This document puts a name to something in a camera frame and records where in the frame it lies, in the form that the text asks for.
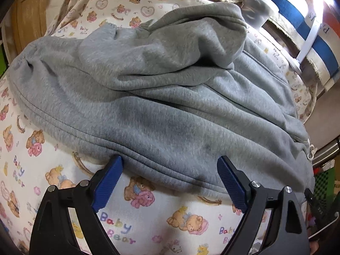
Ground grey sweat pants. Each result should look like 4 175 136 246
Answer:
7 2 315 202

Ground green plastic basket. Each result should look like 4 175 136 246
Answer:
313 167 335 210

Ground baby bear print bedsheet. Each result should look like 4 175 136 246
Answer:
1 0 315 254

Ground wooden headboard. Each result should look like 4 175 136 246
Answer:
11 0 62 54

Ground striped Paris blanket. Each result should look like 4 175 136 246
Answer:
50 0 340 91

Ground grey translucent cup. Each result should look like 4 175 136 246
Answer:
241 0 279 29

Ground white LED desk lamp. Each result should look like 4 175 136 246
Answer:
287 0 324 78

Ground silver metal rail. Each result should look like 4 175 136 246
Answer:
312 138 339 169

